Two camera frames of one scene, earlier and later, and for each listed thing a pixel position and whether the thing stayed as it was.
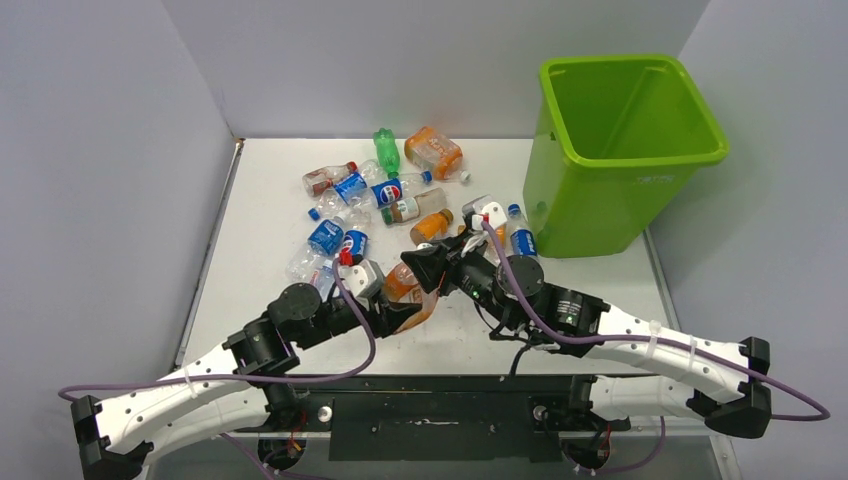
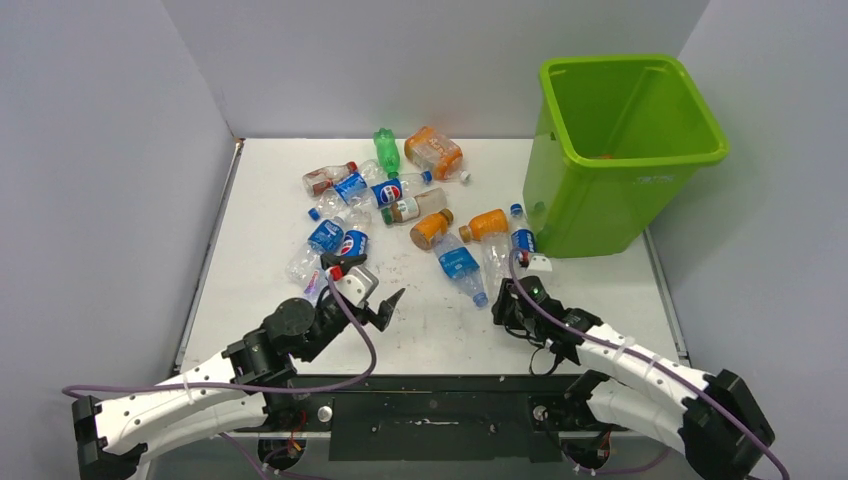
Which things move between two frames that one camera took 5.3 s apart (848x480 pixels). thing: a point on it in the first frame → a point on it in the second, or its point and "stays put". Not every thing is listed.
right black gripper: (436, 267) → (503, 309)
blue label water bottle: (523, 241) stays put
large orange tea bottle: (427, 148) stays put
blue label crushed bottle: (353, 188) stays put
